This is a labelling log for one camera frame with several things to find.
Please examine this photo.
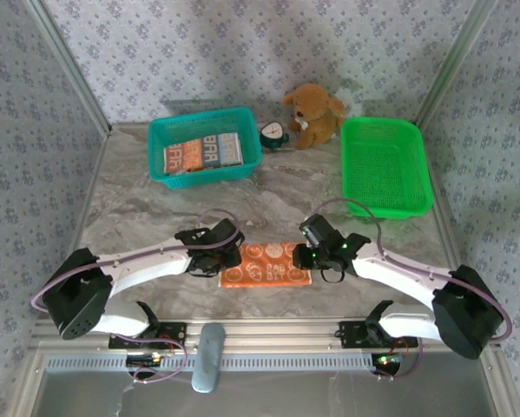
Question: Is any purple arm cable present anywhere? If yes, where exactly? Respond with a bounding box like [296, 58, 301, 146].
[313, 197, 513, 382]
[30, 208, 243, 384]

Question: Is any small teal alarm clock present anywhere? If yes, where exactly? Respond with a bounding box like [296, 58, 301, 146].
[259, 121, 292, 152]

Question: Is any aluminium frame rail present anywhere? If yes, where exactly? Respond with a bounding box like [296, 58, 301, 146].
[28, 318, 502, 353]

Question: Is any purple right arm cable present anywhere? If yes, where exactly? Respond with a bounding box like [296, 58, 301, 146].
[313, 197, 513, 382]

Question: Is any small circuit board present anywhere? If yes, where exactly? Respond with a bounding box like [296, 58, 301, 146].
[126, 354, 163, 368]
[372, 354, 404, 374]

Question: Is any white towel rabbit lettering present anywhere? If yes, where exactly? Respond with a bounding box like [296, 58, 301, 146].
[162, 132, 245, 175]

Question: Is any aluminium frame post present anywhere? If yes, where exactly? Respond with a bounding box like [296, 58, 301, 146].
[24, 0, 113, 134]
[410, 0, 500, 131]

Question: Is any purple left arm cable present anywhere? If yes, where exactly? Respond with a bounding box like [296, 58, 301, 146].
[30, 208, 243, 384]

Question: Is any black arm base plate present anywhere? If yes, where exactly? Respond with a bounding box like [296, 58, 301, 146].
[108, 321, 188, 349]
[338, 320, 419, 349]

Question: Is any grey oblong handle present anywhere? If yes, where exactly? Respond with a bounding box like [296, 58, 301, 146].
[191, 323, 226, 394]

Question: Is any orange towel round face print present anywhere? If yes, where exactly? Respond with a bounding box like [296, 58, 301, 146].
[218, 242, 314, 289]

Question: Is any teal plastic basket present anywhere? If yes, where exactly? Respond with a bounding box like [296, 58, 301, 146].
[148, 106, 263, 190]

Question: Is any slotted grey cable duct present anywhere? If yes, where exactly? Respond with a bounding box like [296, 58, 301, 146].
[46, 352, 376, 373]

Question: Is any brown plush dog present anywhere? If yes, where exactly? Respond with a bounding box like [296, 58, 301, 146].
[281, 83, 346, 151]

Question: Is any green plastic basket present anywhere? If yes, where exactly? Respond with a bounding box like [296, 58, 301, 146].
[339, 116, 433, 220]

